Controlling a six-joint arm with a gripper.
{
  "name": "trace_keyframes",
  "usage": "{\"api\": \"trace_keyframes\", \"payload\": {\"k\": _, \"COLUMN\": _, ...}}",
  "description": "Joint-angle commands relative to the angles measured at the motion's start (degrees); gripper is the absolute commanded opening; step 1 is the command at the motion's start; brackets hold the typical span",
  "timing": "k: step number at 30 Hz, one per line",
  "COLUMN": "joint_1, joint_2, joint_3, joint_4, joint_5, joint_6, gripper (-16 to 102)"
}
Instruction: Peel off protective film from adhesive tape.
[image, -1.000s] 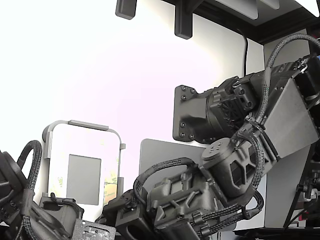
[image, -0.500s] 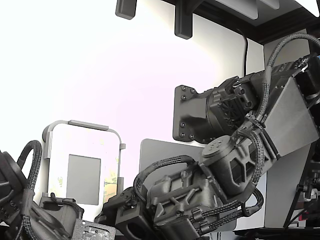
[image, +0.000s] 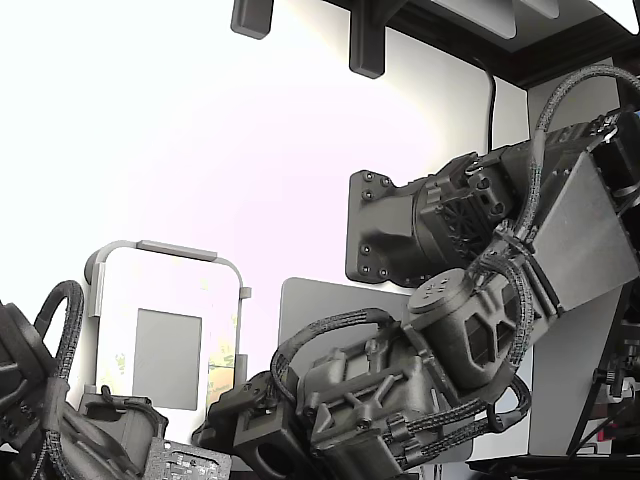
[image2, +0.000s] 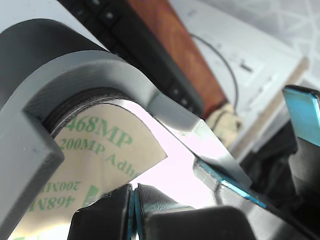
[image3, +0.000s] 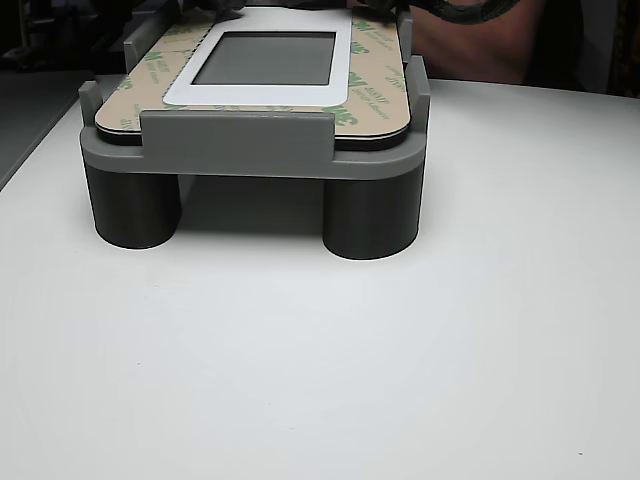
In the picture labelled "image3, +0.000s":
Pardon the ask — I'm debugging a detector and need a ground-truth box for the grey 3D-printed fixture stand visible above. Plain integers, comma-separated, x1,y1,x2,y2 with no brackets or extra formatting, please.
78,0,432,261

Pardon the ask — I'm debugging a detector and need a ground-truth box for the black braided cable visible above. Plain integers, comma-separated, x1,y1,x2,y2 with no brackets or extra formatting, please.
349,0,524,25

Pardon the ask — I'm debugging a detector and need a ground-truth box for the black gripper finger with scraper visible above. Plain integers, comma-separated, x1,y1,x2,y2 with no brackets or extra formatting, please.
194,0,246,22

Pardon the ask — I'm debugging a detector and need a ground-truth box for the black background equipment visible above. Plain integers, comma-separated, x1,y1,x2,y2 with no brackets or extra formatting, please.
0,0,176,76

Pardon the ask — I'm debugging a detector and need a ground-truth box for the person bare forearm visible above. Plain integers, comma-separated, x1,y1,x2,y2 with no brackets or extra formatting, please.
412,0,541,86

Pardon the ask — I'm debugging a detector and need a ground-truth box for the tan printed protective film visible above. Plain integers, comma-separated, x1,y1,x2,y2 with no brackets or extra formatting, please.
93,5,411,139

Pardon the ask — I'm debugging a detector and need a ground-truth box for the white panel with grey window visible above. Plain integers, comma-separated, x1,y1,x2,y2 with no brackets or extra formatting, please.
94,5,409,151

